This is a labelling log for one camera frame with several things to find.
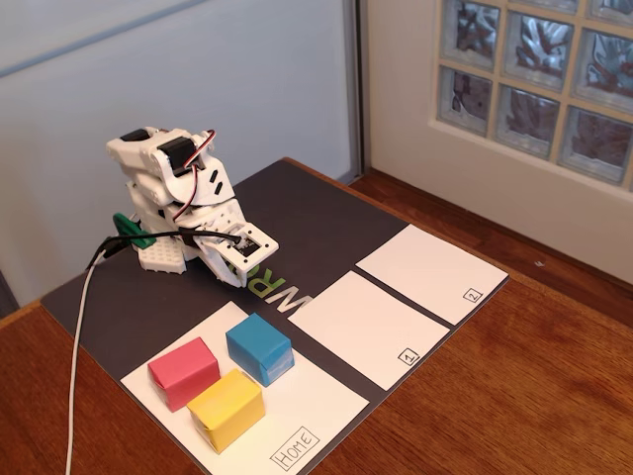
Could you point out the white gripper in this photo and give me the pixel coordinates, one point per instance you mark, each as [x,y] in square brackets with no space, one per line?
[214,261]

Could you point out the blue paper box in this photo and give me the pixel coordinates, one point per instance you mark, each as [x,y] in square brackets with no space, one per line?
[257,341]

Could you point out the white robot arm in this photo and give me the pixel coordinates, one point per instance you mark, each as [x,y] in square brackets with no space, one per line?
[143,163]

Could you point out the pink paper box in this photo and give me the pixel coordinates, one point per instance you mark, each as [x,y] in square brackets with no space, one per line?
[183,366]

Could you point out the yellow paper box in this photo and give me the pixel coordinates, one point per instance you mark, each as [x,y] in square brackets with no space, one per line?
[225,406]

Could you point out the green table clamp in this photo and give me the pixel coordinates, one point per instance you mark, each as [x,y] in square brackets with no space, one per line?
[129,228]

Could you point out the dark grey mat board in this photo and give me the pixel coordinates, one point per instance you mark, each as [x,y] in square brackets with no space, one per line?
[321,213]

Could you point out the white sheet marked 1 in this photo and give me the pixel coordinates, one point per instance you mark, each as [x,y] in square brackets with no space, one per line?
[361,321]

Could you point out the white sheet marked HOME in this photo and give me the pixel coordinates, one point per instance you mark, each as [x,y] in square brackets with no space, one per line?
[316,396]

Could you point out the white sheet marked 2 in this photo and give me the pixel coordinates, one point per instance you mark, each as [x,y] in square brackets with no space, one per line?
[425,267]

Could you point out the glass block window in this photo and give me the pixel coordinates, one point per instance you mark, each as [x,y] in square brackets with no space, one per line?
[534,64]

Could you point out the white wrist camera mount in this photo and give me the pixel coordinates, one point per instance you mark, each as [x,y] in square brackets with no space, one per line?
[264,247]

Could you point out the white perforated base plate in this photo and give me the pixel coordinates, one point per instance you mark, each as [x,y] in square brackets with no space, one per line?
[160,257]

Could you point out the grey metal door frame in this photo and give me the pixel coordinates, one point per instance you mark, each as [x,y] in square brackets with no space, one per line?
[356,84]

